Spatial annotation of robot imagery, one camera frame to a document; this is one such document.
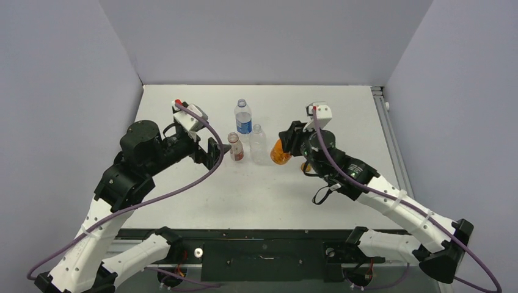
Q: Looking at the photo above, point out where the Pepsi bottle blue label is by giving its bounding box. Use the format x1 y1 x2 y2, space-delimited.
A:
234 99 252 143

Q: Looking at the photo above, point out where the clear crushed plastic bottle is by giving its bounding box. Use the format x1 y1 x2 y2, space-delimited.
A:
249 124 267 165

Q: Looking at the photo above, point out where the orange juice bottle cap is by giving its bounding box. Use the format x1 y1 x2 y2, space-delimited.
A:
301 162 312 173

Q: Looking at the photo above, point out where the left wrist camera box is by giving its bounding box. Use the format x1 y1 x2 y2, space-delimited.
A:
172 99 209 141

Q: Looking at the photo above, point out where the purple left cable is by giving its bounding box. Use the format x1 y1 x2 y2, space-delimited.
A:
26 101 225 282

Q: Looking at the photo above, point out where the small bottle red label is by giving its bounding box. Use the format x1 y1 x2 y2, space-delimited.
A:
227 132 244 162

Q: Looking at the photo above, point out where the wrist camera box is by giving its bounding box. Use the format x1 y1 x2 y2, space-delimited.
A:
172 99 209 141
302 101 332 132

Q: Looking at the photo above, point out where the orange juice bottle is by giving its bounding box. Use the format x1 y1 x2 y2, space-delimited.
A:
270 139 292 165

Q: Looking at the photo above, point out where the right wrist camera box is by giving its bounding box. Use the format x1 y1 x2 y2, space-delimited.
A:
302 101 332 132

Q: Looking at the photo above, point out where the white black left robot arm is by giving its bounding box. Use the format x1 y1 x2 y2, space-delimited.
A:
34 120 230 292

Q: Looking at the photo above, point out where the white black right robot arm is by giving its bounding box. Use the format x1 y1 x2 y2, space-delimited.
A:
278 121 474 284

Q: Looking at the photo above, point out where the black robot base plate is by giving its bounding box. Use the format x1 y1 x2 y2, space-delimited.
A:
117 228 385 284

